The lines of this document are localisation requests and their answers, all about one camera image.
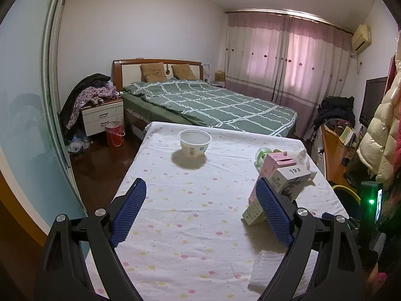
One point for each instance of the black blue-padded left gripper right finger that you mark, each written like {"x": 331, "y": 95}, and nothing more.
{"x": 322, "y": 260}

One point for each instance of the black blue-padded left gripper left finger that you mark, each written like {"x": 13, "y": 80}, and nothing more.
{"x": 63, "y": 274}

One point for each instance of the yellow-rimmed trash bin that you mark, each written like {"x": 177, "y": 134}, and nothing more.
{"x": 348, "y": 198}

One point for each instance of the black device with green light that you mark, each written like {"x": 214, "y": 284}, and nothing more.
{"x": 371, "y": 195}

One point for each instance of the white green tea box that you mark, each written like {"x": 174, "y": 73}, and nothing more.
{"x": 253, "y": 213}

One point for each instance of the wooden desk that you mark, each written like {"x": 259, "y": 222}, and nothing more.
{"x": 334, "y": 152}

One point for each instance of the white floral tablecloth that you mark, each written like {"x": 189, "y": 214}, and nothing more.
{"x": 188, "y": 241}

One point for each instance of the cream puffer jacket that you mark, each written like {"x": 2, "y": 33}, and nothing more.
{"x": 377, "y": 149}

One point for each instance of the pink drink carton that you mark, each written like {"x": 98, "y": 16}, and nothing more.
{"x": 272, "y": 166}

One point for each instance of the sliding glass wardrobe door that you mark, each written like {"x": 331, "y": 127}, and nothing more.
{"x": 31, "y": 161}

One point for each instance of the small green-label clear bottle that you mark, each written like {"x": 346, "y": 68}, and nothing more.
{"x": 261, "y": 156}

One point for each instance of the red plastic bucket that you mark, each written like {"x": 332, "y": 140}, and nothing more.
{"x": 115, "y": 133}

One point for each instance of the white bedside nightstand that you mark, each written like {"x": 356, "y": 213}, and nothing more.
{"x": 96, "y": 118}

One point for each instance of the dark clothes pile by curtain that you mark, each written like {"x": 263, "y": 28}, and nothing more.
{"x": 335, "y": 108}

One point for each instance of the white plastic yogurt cup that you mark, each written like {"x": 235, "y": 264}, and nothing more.
{"x": 194, "y": 142}

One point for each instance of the black television screen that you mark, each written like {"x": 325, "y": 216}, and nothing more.
{"x": 374, "y": 92}

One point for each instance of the pile of clothes on nightstand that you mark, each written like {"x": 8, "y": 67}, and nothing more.
{"x": 95, "y": 86}

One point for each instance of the wooden bed headboard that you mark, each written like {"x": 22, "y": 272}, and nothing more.
{"x": 127, "y": 71}

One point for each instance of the green plaid bed quilt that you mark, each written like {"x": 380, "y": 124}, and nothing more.
{"x": 202, "y": 104}

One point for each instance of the pink white curtains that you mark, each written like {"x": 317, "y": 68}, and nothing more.
{"x": 289, "y": 61}

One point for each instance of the left brown pillow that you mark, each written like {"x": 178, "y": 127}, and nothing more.
{"x": 153, "y": 72}

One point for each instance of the brown pillow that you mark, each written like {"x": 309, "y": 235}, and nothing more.
{"x": 183, "y": 72}
{"x": 153, "y": 72}

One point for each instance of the yellow tissue box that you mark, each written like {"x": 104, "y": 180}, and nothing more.
{"x": 220, "y": 76}

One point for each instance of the right brown pillow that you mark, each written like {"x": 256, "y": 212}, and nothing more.
{"x": 183, "y": 72}

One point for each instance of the wall air conditioner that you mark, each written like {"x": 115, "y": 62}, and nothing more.
{"x": 361, "y": 39}

